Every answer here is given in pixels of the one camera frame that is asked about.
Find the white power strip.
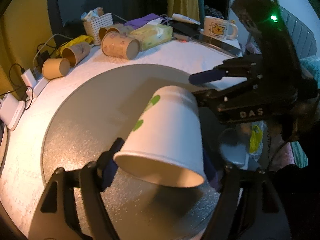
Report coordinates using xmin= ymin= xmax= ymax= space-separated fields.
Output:
xmin=25 ymin=77 xmax=50 ymax=98

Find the yellow banana toy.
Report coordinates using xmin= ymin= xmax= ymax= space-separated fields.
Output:
xmin=55 ymin=35 xmax=94 ymax=57

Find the large brown paper cup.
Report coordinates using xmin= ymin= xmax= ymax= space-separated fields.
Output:
xmin=101 ymin=31 xmax=140 ymax=60

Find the brown paper cup rear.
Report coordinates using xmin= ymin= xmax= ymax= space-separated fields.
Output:
xmin=98 ymin=23 xmax=124 ymax=41

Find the white lattice basket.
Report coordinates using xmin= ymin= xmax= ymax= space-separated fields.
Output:
xmin=81 ymin=7 xmax=113 ymax=46

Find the white tube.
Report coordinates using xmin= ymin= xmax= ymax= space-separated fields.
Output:
xmin=172 ymin=13 xmax=201 ymax=25

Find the round grey mat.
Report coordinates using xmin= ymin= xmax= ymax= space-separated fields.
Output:
xmin=41 ymin=64 xmax=219 ymax=239

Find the white paper cup green print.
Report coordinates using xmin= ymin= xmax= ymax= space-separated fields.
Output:
xmin=113 ymin=86 xmax=205 ymax=188

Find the black smartphone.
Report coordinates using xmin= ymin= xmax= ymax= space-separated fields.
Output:
xmin=191 ymin=34 xmax=241 ymax=57

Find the brown paper cup printed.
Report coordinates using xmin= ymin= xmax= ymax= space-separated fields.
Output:
xmin=62 ymin=42 xmax=91 ymax=68

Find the white cartoon mug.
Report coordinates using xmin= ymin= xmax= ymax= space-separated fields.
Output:
xmin=203 ymin=16 xmax=239 ymax=41

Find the white charger plug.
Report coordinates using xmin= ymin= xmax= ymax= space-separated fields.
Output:
xmin=21 ymin=69 xmax=37 ymax=88

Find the yellow curtain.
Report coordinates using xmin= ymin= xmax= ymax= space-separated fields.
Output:
xmin=1 ymin=0 xmax=53 ymax=93

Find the white desk lamp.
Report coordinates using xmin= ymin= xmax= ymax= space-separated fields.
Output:
xmin=0 ymin=94 xmax=25 ymax=131

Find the yellow tissue pack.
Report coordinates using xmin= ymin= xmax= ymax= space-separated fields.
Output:
xmin=129 ymin=24 xmax=172 ymax=51

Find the purple cloth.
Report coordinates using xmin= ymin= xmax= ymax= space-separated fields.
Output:
xmin=124 ymin=13 xmax=164 ymax=30

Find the black monitor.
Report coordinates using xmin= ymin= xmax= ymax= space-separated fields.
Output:
xmin=204 ymin=0 xmax=231 ymax=20

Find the brown paper cup plain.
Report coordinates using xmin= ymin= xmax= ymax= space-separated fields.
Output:
xmin=42 ymin=58 xmax=71 ymax=80

